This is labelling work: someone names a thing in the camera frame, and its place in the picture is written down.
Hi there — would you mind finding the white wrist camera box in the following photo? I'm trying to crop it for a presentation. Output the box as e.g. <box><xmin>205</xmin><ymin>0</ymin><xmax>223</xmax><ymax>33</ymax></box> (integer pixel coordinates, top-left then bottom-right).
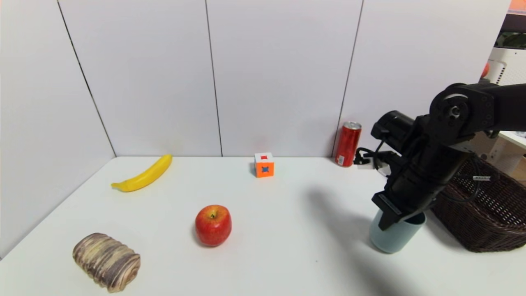
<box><xmin>354</xmin><ymin>148</ymin><xmax>391</xmax><ymax>171</ymax></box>

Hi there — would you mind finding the yellow banana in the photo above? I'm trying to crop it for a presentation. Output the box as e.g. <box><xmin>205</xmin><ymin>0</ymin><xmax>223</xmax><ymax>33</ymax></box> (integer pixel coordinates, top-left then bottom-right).
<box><xmin>111</xmin><ymin>154</ymin><xmax>173</xmax><ymax>193</ymax></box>

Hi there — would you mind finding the white pegboard panel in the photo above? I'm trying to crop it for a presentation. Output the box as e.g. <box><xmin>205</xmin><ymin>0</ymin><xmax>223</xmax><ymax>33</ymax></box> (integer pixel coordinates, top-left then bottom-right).
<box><xmin>481</xmin><ymin>46</ymin><xmax>526</xmax><ymax>86</ymax></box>

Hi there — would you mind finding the red soda can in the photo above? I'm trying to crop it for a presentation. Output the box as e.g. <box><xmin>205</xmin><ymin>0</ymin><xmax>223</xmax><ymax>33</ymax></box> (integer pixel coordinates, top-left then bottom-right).
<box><xmin>335</xmin><ymin>121</ymin><xmax>362</xmax><ymax>168</ymax></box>

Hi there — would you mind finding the red apple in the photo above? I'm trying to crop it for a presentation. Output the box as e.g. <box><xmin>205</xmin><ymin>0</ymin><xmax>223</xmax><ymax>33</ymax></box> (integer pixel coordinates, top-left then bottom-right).
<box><xmin>195</xmin><ymin>205</ymin><xmax>232</xmax><ymax>247</ymax></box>

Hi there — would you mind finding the brown swirl bread loaf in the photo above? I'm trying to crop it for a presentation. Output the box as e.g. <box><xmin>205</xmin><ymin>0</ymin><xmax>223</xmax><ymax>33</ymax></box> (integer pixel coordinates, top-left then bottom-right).
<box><xmin>73</xmin><ymin>233</ymin><xmax>141</xmax><ymax>293</ymax></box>

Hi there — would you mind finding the light blue cup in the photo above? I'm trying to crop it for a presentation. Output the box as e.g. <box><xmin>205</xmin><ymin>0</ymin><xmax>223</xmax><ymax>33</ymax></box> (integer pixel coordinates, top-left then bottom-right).
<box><xmin>369</xmin><ymin>208</ymin><xmax>427</xmax><ymax>254</ymax></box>

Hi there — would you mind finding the white shelf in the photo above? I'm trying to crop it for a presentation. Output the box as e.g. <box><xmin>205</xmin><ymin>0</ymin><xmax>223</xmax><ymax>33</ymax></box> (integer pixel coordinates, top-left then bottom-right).
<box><xmin>473</xmin><ymin>131</ymin><xmax>526</xmax><ymax>181</ymax></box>

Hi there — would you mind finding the orange white puzzle cube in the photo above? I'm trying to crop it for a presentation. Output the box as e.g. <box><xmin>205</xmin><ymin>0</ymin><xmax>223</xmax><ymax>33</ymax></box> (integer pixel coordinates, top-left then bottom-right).
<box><xmin>254</xmin><ymin>153</ymin><xmax>275</xmax><ymax>178</ymax></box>

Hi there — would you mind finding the black camera cable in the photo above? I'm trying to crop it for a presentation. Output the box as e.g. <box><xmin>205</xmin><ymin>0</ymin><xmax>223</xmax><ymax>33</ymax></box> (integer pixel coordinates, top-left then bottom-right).
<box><xmin>439</xmin><ymin>157</ymin><xmax>492</xmax><ymax>204</ymax></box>

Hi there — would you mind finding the dark screen with green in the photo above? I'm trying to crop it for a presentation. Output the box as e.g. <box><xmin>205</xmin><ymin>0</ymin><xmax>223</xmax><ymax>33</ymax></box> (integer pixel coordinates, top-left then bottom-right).
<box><xmin>495</xmin><ymin>14</ymin><xmax>526</xmax><ymax>49</ymax></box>

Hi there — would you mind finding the dark brown wicker basket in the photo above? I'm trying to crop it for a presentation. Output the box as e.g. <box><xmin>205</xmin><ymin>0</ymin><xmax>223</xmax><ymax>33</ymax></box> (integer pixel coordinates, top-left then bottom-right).
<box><xmin>430</xmin><ymin>154</ymin><xmax>526</xmax><ymax>253</ymax></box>

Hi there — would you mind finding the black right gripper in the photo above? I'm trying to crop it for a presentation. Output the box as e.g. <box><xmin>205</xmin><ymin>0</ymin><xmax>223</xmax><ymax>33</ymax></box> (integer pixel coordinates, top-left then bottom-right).
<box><xmin>371</xmin><ymin>150</ymin><xmax>474</xmax><ymax>231</ymax></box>

